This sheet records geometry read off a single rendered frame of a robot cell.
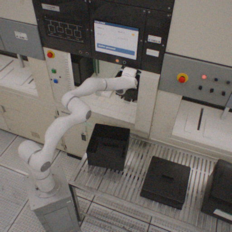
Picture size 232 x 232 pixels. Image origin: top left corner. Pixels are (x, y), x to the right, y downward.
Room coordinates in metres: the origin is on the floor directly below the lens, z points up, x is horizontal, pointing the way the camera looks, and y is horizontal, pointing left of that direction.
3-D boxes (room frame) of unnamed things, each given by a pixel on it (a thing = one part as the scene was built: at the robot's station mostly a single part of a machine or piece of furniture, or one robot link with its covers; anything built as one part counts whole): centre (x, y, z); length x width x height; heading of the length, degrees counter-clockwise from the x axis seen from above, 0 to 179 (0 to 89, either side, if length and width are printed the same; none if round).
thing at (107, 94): (1.73, 0.13, 0.89); 0.22 x 0.21 x 0.04; 160
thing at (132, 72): (1.53, -0.09, 1.19); 0.11 x 0.10 x 0.07; 160
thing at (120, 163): (1.09, 0.05, 0.85); 0.28 x 0.28 x 0.17; 80
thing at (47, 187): (0.80, 0.48, 0.85); 0.19 x 0.19 x 0.18
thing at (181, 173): (0.83, -0.36, 0.83); 0.29 x 0.29 x 0.13; 71
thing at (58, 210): (0.80, 0.48, 0.38); 0.28 x 0.28 x 0.76; 25
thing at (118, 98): (1.63, -0.12, 0.89); 0.22 x 0.21 x 0.04; 160
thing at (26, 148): (0.82, 0.50, 1.07); 0.19 x 0.12 x 0.24; 49
